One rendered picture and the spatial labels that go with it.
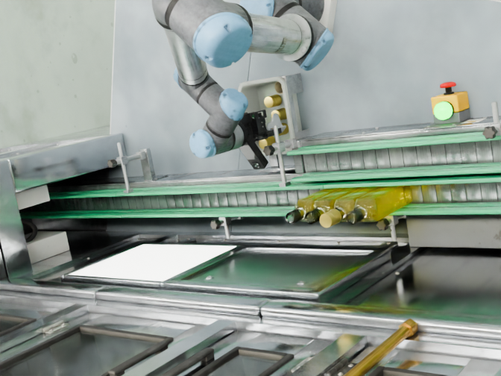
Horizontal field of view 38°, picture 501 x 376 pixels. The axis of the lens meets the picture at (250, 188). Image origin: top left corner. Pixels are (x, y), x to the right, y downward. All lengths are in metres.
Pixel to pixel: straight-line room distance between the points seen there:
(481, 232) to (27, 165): 1.41
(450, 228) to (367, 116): 0.41
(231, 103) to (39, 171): 0.86
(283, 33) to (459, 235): 0.66
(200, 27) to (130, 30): 1.13
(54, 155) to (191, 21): 1.12
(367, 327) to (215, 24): 0.66
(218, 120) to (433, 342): 0.82
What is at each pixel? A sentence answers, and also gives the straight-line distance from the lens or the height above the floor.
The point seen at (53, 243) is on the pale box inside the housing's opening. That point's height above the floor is 1.06.
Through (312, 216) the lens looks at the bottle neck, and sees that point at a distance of 1.75.
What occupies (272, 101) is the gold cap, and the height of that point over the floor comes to 0.81.
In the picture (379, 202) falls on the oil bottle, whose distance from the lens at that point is 1.72.
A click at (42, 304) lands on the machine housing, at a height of 1.43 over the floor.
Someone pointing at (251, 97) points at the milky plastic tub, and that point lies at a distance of 2.19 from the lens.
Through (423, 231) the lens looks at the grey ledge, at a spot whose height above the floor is 0.88.
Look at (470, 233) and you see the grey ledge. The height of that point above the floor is 0.88.
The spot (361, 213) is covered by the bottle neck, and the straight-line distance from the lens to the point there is 1.68.
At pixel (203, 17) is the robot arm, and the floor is 1.41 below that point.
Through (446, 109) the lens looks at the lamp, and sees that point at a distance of 1.83.
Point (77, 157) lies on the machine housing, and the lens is 2.54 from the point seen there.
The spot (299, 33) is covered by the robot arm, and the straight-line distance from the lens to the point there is 1.77.
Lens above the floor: 2.52
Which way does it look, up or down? 50 degrees down
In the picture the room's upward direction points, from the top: 111 degrees counter-clockwise
